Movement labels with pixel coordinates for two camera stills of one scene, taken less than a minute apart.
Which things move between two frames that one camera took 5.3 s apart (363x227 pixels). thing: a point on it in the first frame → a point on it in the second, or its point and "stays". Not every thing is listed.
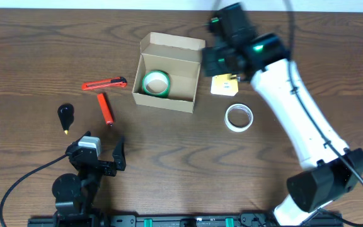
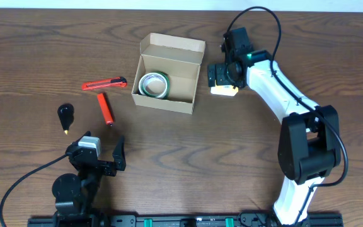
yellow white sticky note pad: [224, 84] stays
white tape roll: [242, 106] → [154, 85]
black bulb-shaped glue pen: [66, 115] stays
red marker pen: [109, 119] stays
